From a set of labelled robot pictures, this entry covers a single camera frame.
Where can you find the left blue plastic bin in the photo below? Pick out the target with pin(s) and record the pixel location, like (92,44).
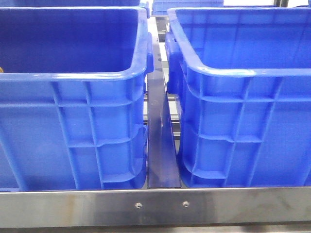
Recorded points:
(71,98)

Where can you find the blue plastic bin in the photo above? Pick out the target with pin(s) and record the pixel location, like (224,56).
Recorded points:
(71,98)
(242,77)

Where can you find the right blue plastic bin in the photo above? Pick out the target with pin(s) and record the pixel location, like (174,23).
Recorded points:
(242,77)

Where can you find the far blue bin top centre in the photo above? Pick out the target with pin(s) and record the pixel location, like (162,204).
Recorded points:
(160,7)

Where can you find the far blue bin top left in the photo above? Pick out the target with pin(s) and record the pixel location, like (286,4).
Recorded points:
(71,3)

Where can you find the dark metal divider rail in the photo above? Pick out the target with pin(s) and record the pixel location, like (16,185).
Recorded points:
(163,171)

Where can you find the steel front shelf rail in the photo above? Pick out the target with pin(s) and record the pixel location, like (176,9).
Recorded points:
(222,206)

